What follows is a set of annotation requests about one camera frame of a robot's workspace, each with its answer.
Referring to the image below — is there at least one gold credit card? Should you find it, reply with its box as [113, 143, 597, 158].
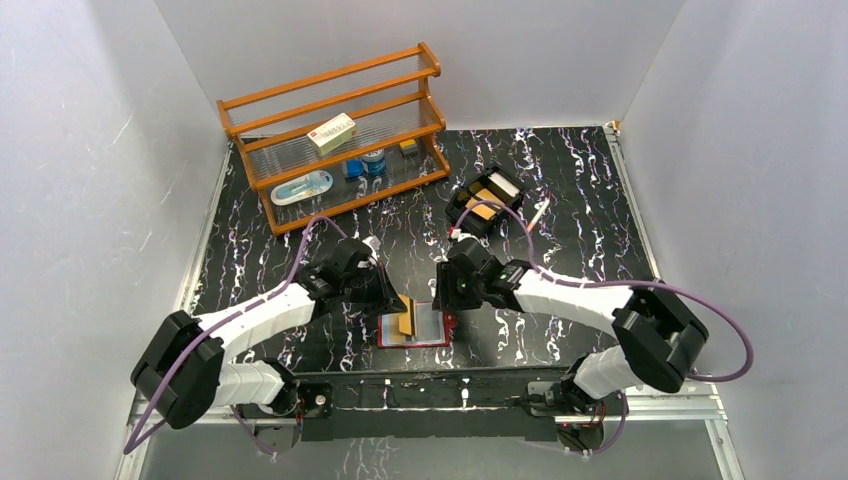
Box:
[395, 295, 417, 337]
[381, 316, 407, 348]

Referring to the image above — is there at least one red card holder wallet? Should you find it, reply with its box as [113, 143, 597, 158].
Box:
[377, 302, 457, 349]

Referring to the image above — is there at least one black plastic card tray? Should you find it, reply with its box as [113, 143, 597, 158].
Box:
[445, 164, 528, 236]

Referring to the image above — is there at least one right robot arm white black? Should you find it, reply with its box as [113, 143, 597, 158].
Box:
[433, 237, 709, 414]

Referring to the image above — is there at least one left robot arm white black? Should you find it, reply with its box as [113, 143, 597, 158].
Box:
[130, 236, 407, 429]

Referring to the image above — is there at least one white card stack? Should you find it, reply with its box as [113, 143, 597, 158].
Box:
[488, 172, 520, 199]

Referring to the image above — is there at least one white orange pen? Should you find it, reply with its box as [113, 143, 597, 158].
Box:
[526, 198, 550, 233]

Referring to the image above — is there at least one white blue blister pack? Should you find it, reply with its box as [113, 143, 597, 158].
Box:
[270, 170, 334, 206]

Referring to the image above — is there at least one small blue box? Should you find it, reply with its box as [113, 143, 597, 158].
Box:
[342, 159, 365, 181]

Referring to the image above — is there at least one blue white round tin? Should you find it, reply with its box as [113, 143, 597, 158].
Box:
[360, 149, 386, 176]

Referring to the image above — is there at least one orange wooden shelf rack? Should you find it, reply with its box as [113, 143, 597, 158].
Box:
[217, 42, 451, 236]

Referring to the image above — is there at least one small yellow black block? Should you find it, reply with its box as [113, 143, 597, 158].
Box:
[398, 139, 419, 157]

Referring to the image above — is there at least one white cardboard box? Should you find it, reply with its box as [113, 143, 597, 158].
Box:
[306, 113, 358, 156]

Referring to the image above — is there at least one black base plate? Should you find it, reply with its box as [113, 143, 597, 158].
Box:
[235, 370, 627, 444]

